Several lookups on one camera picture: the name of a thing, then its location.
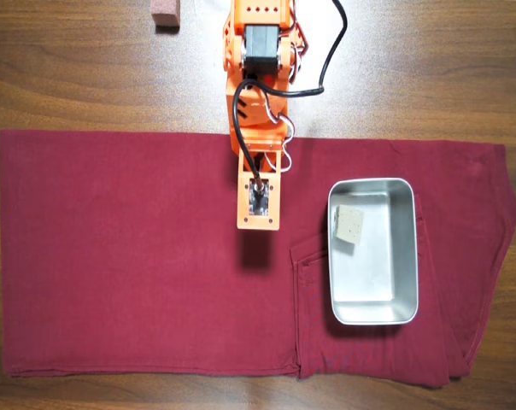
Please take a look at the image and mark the rectangular metal tray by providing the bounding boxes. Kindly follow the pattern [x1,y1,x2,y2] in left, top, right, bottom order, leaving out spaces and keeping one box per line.
[325,177,420,326]

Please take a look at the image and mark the white foam cube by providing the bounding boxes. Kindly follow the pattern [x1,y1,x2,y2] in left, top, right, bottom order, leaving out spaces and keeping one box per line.
[332,204,365,245]

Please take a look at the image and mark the dark red cloth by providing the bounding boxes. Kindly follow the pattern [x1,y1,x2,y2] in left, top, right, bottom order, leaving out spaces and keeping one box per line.
[0,129,516,389]

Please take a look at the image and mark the white and red servo wires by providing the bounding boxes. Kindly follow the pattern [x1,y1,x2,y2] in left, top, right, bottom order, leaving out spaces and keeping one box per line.
[260,8,311,173]

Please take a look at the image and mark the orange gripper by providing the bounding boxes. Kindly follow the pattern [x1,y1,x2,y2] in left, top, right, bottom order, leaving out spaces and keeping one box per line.
[229,123,294,173]

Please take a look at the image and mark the pink foam block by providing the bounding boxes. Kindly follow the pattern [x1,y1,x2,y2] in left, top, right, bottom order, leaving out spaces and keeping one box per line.
[150,0,182,27]

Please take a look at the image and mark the orange mounted camera module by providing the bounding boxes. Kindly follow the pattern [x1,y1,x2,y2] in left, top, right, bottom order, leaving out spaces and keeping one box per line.
[235,148,284,231]

